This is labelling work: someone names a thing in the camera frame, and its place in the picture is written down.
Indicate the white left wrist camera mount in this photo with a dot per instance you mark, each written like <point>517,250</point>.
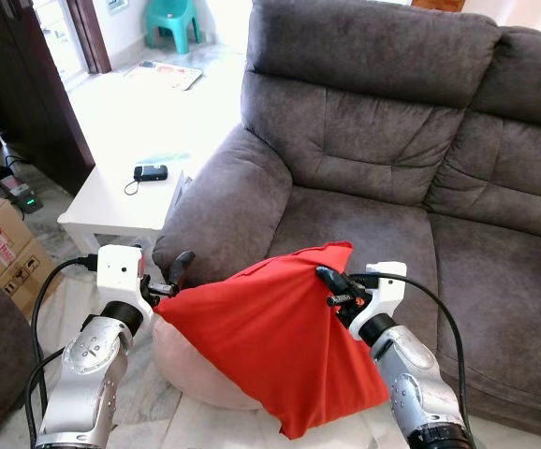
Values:
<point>119,271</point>

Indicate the red pillow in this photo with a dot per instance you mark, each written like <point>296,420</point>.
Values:
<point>270,346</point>

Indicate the grey-brown fabric sofa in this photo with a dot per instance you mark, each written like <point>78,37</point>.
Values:
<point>392,140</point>

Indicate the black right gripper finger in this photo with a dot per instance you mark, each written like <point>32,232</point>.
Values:
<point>332,278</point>

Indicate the black charger with green light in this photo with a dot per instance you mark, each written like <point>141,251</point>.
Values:
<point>25,198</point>

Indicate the teal plastic chair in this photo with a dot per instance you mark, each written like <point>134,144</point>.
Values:
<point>172,14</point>

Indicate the small black device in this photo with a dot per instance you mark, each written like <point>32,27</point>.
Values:
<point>151,172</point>

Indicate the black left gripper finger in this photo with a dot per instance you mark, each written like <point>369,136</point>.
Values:
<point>182,265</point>

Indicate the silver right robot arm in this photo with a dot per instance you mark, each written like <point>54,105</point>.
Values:
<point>411,383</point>

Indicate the brown wooden door frame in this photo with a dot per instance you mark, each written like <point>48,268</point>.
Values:
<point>88,37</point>

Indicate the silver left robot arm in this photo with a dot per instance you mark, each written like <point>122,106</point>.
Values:
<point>88,374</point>

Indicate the dark brown door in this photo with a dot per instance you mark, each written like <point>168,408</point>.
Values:
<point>27,94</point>

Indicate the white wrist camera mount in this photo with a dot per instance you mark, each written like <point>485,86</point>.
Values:
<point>119,271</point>
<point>387,290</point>

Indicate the pale pink round cushion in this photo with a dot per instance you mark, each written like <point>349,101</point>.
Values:
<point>191,369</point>

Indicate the white printed magazine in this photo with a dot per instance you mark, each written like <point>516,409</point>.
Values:
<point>163,75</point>

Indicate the white side table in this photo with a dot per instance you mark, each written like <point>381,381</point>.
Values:
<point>111,201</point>

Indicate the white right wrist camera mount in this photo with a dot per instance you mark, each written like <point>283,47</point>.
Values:
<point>387,290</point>

